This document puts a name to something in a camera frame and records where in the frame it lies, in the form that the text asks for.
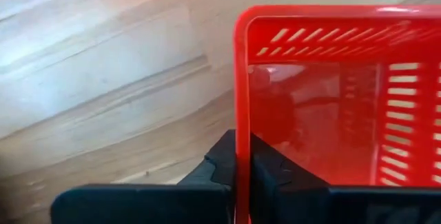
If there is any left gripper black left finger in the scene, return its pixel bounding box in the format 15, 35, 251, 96
50, 129, 237, 224

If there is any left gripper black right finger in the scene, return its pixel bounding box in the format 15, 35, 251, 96
249, 133, 441, 224

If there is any red plastic slotted basket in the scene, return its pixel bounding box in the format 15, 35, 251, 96
233, 4, 441, 224

